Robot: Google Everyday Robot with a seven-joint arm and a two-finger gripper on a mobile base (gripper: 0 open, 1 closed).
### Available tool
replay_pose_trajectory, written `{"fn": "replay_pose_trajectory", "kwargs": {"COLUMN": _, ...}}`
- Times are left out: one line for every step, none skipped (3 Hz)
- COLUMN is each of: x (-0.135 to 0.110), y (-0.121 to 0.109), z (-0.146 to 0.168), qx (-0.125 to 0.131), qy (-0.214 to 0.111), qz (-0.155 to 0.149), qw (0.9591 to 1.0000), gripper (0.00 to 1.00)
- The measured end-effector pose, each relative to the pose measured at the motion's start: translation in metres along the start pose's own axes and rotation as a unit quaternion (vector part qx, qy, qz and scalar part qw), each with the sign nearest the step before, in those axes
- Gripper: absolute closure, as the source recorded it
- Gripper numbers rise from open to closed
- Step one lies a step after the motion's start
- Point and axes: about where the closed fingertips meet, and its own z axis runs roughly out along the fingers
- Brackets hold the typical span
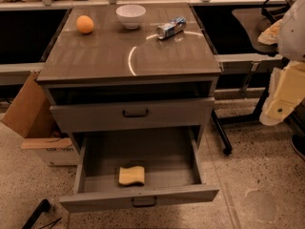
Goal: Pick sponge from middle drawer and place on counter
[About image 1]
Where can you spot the white bowl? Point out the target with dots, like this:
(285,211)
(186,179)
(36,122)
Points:
(131,16)

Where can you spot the open middle drawer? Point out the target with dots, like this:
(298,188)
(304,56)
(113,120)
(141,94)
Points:
(170,159)

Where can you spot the black shoe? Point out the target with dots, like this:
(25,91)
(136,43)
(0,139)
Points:
(298,143)

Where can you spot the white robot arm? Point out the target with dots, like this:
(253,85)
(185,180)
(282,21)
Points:
(291,39)

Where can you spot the yellow sponge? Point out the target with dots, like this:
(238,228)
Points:
(132,175)

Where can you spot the white labelled cardboard box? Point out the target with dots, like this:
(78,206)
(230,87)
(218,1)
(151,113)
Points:
(54,151)

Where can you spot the black headset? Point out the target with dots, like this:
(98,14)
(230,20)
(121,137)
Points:
(273,14)

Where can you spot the black bar on floor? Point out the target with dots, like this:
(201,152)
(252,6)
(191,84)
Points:
(43,207)

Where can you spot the grey drawer cabinet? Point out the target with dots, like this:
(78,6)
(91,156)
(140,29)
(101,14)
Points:
(114,65)

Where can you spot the orange fruit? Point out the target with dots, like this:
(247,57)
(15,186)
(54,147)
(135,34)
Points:
(84,24)

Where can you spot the brown cardboard box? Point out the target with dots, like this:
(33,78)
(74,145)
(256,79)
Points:
(29,113)

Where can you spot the closed upper grey drawer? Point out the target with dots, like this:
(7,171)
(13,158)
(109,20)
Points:
(133,115)

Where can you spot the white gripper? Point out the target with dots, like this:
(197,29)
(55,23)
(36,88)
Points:
(293,35)

